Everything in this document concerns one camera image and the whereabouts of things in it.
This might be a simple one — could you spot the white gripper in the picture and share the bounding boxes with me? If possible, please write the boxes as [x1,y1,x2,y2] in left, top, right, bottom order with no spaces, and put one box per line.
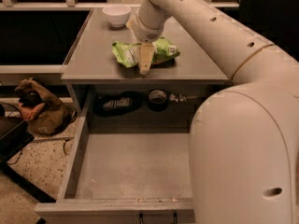
[133,8,164,75]

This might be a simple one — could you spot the green rice chip bag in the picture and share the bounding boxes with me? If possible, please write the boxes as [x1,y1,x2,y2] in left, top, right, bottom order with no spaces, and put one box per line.
[112,37,180,68]

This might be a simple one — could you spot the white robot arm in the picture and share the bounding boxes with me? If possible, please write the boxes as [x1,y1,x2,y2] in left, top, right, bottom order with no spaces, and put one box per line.
[134,0,299,224]

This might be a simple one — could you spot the grey cabinet with top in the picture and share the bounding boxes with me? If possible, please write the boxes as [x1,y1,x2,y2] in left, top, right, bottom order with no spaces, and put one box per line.
[62,8,230,113]

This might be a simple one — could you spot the open grey top drawer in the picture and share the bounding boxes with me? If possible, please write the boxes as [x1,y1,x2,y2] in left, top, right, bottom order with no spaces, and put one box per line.
[36,91,195,224]

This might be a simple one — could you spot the brown cloth bag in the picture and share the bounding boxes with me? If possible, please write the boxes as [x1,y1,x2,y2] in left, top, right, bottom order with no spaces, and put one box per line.
[14,78,71,135]

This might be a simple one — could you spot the white ceramic bowl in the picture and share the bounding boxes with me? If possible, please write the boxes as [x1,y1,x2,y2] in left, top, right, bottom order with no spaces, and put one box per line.
[103,5,132,28]

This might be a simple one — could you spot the black tape roll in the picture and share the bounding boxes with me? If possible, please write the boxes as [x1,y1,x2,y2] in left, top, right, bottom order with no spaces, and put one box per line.
[148,90,168,112]

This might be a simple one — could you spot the black pouch with label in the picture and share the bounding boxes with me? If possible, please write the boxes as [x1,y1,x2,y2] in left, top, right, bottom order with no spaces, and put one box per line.
[93,91,143,118]

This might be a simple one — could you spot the black stand left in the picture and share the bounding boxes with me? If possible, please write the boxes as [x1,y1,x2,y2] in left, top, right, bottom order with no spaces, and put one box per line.
[0,107,56,203]

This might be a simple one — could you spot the black drawer handle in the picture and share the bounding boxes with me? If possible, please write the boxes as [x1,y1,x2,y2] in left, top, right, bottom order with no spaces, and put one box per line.
[138,213,178,224]

